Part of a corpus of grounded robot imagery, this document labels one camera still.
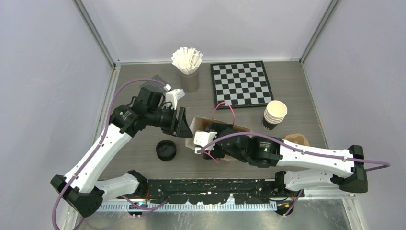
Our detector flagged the black white chessboard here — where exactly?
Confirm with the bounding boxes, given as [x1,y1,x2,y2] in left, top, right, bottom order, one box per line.
[210,60,274,109]

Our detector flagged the grey lego baseplate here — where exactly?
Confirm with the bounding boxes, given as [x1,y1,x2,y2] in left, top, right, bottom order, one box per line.
[140,75,167,92]

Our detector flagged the paper gift bag pink handles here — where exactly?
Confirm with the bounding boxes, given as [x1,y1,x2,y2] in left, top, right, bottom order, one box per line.
[185,102,252,162]

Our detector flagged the brown pulp cup carrier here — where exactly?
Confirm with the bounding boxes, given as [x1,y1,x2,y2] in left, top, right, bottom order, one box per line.
[284,133,310,146]

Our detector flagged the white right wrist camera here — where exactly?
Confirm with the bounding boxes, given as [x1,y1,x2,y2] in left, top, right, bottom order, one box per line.
[193,131,217,154]

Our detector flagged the white wrapped straws bundle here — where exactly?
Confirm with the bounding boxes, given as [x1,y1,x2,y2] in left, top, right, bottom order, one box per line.
[171,47,203,75]

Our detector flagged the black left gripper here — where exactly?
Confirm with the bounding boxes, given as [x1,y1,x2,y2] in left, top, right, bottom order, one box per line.
[147,104,193,137]

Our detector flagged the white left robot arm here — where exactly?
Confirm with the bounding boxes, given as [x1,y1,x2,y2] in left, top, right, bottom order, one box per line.
[51,87,193,218]

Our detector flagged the stack of black lids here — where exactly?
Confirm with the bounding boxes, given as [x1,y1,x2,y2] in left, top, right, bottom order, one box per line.
[156,140,177,161]

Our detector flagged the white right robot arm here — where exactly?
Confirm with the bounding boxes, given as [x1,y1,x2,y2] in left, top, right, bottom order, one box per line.
[193,127,368,197]

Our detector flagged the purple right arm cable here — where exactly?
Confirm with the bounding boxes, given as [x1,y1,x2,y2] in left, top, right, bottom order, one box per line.
[196,133,391,217]

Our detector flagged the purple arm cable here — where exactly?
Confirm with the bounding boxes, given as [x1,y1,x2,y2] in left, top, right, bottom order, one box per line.
[52,79,169,230]
[196,133,391,217]

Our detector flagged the grey straw holder cup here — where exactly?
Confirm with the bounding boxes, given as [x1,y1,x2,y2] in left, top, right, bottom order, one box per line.
[180,71,199,93]

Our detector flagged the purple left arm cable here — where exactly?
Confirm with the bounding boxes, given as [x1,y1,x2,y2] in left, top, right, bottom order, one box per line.
[52,79,169,230]

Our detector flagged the stack of paper cups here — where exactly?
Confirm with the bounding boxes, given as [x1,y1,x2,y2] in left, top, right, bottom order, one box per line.
[262,100,288,130]

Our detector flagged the aluminium frame rail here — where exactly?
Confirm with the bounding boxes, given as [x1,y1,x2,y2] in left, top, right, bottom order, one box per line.
[98,187,355,212]

